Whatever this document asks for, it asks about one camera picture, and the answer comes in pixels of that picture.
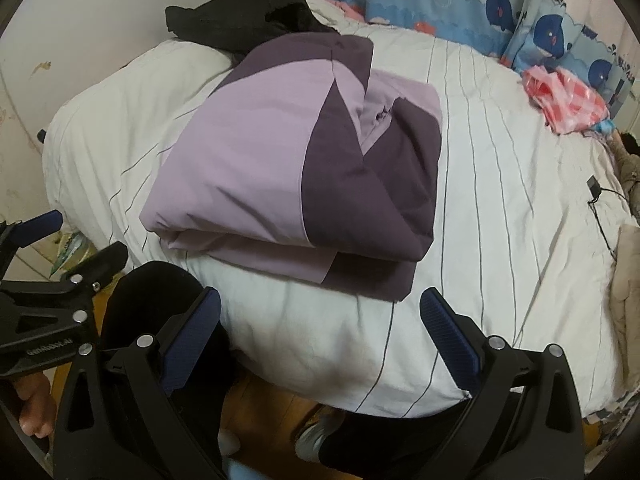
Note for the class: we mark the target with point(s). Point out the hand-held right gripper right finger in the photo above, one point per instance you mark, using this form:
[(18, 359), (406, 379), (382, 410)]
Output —
[(449, 340)]

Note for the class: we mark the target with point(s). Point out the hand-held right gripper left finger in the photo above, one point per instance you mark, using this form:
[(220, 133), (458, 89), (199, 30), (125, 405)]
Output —
[(196, 334)]

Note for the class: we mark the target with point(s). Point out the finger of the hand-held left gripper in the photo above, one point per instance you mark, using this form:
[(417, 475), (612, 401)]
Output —
[(37, 227), (102, 260)]

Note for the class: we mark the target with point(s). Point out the purple two-tone jacket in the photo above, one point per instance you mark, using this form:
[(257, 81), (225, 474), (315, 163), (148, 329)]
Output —
[(240, 160)]

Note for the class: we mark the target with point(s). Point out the person's left hand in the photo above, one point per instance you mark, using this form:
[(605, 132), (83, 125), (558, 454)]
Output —
[(36, 405)]

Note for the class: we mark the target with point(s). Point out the yellowish plastic bag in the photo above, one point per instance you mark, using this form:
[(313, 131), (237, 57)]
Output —
[(72, 255)]

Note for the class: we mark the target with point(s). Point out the white striped bed sheet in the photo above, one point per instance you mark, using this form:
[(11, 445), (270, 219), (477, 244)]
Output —
[(500, 260)]

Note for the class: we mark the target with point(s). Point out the person's right leg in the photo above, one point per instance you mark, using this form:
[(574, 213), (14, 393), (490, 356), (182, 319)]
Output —
[(390, 440)]

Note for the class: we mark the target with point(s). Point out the white shoe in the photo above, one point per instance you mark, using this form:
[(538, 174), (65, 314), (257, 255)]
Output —
[(315, 435)]

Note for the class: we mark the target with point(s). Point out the beige quilted jacket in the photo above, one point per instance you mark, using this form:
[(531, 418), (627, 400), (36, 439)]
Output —
[(629, 285)]

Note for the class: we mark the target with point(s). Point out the khaki clothing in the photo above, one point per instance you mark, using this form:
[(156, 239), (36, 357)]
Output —
[(629, 170)]

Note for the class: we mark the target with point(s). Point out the pink checked cloth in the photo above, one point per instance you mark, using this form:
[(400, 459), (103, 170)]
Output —
[(565, 97)]

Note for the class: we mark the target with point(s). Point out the black garment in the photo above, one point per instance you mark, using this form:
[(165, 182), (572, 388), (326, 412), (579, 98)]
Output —
[(240, 20)]

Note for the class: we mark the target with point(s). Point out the whale print curtain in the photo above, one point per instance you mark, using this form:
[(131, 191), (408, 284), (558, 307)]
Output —
[(450, 0)]

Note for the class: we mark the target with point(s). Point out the pink bedding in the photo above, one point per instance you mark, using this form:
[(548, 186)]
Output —
[(350, 8)]

